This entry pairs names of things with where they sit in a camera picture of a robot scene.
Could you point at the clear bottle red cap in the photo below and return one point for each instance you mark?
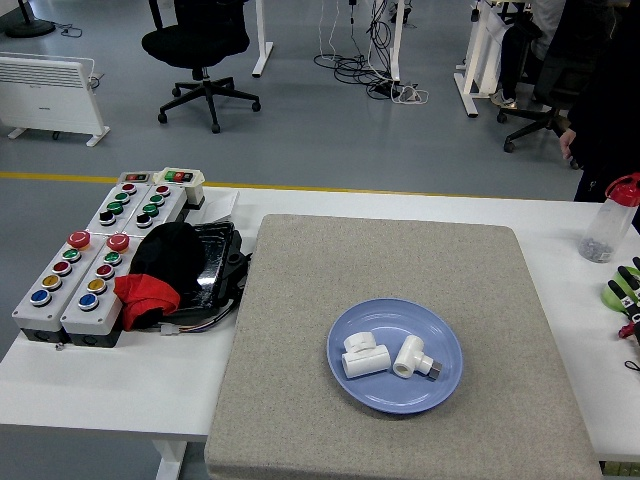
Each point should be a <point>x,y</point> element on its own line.
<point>607,230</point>

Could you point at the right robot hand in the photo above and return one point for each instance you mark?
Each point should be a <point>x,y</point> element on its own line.
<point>635,300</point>

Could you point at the seated person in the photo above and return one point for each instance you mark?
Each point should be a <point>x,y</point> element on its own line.
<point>517,55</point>

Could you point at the red cloth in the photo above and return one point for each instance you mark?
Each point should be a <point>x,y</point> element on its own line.
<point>145,297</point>

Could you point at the grey box five coloured buttons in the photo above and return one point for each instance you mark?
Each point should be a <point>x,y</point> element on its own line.
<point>80,320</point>
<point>31,315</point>

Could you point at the standing person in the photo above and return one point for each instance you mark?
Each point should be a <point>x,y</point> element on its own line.
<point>610,100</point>

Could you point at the white table leg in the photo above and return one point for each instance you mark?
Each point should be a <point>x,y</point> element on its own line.
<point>170,460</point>

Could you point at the white paper sheet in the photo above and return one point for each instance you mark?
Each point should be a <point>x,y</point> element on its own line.
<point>220,207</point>

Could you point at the black mesh office chair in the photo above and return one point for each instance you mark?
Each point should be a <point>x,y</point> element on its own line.
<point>547,85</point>

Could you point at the grey-brown table mat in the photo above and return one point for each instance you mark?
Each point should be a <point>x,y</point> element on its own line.
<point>300,350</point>

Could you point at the cream switch box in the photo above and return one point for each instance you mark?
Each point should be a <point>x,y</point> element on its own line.
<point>193,192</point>

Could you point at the black round stand base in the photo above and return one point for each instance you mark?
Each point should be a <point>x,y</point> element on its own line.
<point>30,27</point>

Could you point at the white desk frame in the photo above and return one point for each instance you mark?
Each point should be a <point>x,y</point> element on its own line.
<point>475,65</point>

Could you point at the black cloth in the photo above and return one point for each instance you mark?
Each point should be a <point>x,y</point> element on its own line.
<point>167,255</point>

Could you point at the blue round plate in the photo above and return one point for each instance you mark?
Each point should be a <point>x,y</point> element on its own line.
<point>395,397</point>

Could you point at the person's hand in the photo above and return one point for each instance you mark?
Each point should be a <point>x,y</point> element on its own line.
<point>567,145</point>

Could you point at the white panel heater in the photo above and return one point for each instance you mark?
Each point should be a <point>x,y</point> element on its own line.
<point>45,92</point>

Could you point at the glossy black tray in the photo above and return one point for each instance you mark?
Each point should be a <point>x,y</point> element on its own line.
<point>217,265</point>

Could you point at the white plastic pipe tee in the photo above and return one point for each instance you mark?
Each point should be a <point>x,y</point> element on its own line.
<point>362,359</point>

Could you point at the green tape roll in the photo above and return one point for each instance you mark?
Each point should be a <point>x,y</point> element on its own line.
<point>611,300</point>

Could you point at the white desk leg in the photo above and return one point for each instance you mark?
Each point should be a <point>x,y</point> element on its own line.
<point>396,45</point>
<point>262,45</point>

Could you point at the small grey switch plate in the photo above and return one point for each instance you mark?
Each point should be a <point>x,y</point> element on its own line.
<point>136,177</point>

